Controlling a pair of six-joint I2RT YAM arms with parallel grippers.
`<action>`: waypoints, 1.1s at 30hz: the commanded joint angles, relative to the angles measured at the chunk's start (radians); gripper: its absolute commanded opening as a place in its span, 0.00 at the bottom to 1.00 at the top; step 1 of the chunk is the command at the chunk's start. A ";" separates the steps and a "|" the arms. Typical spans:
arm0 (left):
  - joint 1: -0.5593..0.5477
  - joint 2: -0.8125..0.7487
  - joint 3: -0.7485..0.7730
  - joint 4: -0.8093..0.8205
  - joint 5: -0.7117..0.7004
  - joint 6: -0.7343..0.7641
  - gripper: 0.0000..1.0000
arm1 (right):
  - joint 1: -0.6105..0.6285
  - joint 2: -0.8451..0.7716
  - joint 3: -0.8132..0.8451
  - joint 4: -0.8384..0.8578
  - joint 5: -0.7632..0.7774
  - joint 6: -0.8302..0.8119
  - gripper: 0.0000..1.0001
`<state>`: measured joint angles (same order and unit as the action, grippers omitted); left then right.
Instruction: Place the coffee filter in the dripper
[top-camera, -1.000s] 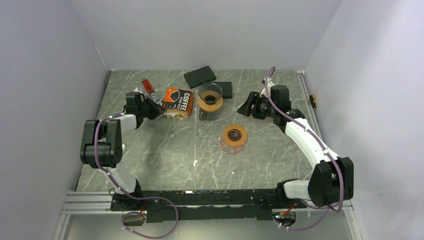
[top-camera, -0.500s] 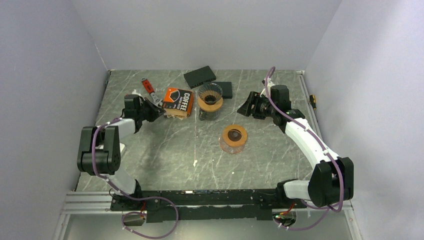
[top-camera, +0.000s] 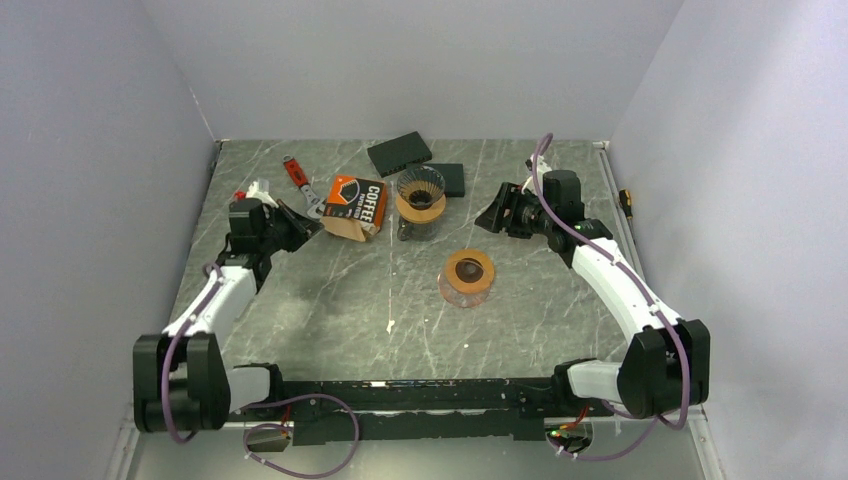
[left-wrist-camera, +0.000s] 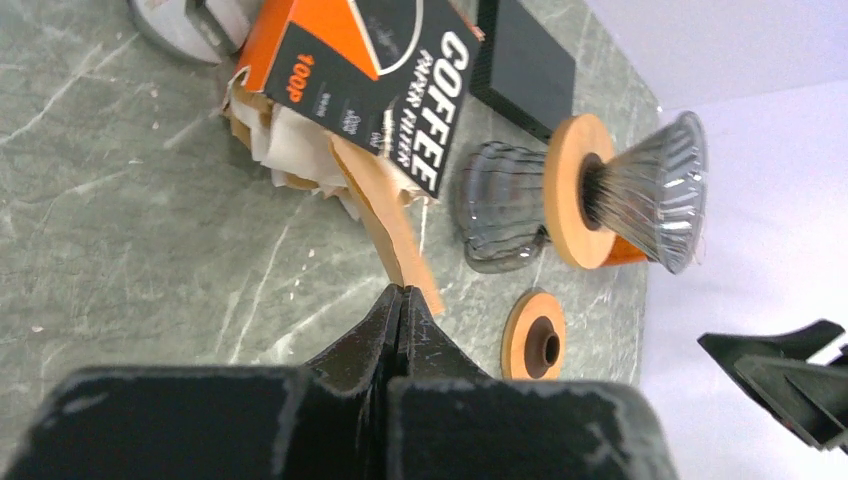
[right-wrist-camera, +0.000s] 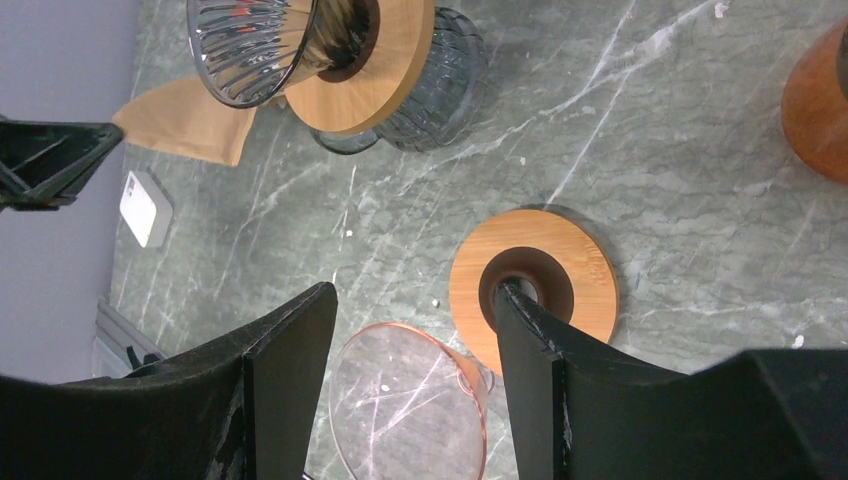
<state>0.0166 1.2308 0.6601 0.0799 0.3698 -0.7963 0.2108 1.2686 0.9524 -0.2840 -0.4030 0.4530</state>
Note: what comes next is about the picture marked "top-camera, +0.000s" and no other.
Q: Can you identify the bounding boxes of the black box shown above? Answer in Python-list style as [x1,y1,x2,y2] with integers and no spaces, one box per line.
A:
[367,131,433,178]
[427,163,466,198]

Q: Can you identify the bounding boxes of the grey glass carafe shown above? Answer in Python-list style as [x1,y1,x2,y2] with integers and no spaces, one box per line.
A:
[397,217,440,242]

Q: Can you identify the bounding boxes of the black base frame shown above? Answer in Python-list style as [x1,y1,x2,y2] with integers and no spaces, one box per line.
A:
[230,371,601,446]

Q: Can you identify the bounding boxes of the black box front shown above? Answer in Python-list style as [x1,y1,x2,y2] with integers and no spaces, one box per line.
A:
[427,163,466,198]

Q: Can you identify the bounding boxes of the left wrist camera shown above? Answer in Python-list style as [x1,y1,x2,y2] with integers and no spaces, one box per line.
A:
[233,178,279,208]

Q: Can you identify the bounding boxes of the yellow black screwdriver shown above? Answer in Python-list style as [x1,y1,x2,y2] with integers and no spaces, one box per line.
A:
[618,189,633,221]

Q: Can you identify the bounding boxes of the clear glass ribbed dripper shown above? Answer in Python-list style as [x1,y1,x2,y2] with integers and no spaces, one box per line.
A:
[396,165,446,210]

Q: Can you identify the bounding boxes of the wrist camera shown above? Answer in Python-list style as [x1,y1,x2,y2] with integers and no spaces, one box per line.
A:
[522,156,551,195]
[233,178,279,208]

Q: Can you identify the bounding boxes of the red adjustable wrench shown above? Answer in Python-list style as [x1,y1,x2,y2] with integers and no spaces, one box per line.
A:
[283,155,325,220]

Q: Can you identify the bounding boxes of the black box rear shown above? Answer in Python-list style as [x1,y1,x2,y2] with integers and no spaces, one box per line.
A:
[367,131,433,178]

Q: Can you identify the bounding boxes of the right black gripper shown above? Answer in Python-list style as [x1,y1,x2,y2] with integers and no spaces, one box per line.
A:
[475,182,556,239]

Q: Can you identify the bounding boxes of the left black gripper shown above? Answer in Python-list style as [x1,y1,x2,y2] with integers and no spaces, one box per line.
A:
[259,199,324,254]

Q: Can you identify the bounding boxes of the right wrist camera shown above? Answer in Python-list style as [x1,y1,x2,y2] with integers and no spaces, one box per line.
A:
[522,156,551,195]

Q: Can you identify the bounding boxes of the orange coffee filter box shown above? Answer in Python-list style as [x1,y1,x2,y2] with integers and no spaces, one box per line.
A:
[321,175,388,242]

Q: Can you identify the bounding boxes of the pink dripper with wooden ring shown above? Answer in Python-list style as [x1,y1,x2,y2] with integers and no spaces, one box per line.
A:
[437,249,496,308]

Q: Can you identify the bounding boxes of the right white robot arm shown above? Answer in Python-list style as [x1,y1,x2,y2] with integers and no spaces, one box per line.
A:
[475,170,711,419]

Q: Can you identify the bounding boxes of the wooden dripper ring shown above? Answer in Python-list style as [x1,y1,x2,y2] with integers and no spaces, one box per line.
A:
[394,192,448,225]

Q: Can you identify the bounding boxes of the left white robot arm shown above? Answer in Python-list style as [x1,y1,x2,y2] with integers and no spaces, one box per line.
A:
[132,197,321,443]

